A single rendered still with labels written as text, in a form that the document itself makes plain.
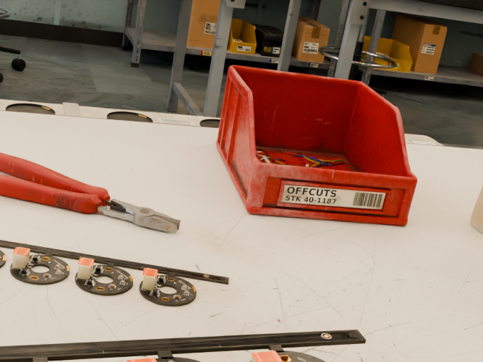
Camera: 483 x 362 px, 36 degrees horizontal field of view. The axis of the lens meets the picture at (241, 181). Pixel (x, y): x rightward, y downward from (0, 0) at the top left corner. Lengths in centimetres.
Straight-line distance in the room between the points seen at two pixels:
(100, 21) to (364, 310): 426
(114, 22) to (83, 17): 19
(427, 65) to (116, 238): 449
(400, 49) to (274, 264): 452
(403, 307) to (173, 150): 21
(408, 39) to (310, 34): 77
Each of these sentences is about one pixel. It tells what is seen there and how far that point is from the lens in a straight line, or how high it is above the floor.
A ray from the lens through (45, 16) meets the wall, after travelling 454.
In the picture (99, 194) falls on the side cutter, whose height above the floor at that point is 76.
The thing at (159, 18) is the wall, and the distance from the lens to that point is 460.
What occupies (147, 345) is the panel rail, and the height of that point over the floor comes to 81.
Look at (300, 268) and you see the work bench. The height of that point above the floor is 75.
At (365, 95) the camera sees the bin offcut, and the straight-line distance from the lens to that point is 52.
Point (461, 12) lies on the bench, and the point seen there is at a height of 69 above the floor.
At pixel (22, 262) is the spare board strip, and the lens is 33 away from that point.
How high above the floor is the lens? 91
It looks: 20 degrees down
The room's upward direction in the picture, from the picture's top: 10 degrees clockwise
